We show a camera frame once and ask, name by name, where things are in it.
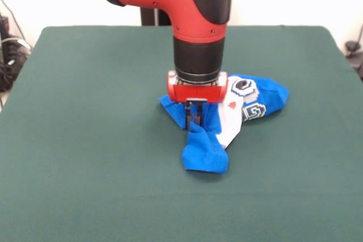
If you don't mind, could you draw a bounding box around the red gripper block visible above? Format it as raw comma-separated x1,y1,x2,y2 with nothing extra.
166,70,229,131

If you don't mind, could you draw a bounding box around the blue printed shirt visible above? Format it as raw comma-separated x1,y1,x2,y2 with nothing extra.
158,73,290,175

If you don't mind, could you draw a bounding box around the black cable bundle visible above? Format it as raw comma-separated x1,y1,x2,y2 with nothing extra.
0,0,32,93

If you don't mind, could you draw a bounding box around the dark green tablecloth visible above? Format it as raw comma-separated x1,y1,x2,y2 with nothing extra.
0,25,363,242

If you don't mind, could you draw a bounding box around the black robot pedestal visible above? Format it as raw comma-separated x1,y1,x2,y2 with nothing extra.
141,6,172,27

